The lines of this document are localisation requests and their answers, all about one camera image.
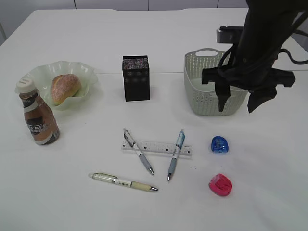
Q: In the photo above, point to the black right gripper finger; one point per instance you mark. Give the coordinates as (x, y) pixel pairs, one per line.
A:
(222, 90)
(260, 96)

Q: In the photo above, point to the clear plastic ruler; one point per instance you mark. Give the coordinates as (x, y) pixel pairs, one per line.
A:
(164, 148)

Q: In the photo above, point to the black mesh pen holder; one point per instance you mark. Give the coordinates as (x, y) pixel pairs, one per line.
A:
(136, 75)

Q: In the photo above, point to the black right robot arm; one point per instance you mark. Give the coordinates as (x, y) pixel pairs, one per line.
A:
(247, 64)

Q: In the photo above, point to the blue-grey pen right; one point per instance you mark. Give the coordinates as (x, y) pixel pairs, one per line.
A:
(177, 149)

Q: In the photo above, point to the pale green wavy plate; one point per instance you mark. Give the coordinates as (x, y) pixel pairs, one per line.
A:
(43, 76)

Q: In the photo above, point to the sugared bread roll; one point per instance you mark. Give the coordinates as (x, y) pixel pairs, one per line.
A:
(64, 86)

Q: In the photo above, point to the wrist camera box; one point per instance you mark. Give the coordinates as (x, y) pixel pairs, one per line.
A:
(229, 34)

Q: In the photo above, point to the brown coffee bottle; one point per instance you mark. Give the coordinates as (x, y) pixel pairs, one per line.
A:
(38, 115)

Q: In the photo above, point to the grey-green woven plastic basket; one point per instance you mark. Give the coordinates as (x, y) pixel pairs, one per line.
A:
(202, 98)

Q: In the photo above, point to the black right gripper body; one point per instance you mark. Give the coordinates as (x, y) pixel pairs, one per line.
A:
(227, 75)

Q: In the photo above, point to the blue pencil sharpener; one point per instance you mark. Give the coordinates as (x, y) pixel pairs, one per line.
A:
(219, 145)

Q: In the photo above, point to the grey pen left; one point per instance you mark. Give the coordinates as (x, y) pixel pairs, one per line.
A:
(132, 143)

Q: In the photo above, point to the pink pencil sharpener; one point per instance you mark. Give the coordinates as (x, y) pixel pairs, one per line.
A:
(220, 185)

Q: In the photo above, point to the cream white pen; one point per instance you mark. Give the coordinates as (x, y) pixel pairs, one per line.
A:
(121, 182)

